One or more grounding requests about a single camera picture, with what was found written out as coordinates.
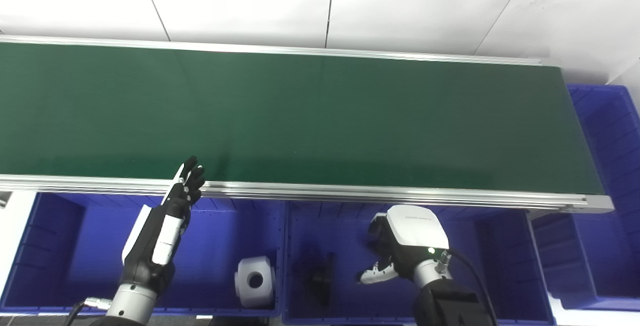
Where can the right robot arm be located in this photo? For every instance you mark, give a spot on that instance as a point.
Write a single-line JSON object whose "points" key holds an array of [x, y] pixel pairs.
{"points": [[450, 301]]}

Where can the green conveyor belt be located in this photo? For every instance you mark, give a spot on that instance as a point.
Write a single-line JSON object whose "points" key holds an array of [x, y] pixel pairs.
{"points": [[310, 116], [350, 193]]}

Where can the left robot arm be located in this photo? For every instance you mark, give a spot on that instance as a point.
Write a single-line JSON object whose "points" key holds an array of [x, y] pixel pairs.
{"points": [[130, 306]]}

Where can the large blue plastic bin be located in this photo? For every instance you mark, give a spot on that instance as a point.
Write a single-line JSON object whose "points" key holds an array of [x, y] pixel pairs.
{"points": [[615, 166]]}

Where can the white cube part with hole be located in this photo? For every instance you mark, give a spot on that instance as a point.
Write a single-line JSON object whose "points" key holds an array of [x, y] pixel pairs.
{"points": [[255, 281]]}

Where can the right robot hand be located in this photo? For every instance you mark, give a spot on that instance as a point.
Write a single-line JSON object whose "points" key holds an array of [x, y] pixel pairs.
{"points": [[415, 236]]}

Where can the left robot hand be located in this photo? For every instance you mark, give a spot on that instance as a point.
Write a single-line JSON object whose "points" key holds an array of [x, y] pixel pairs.
{"points": [[150, 251]]}

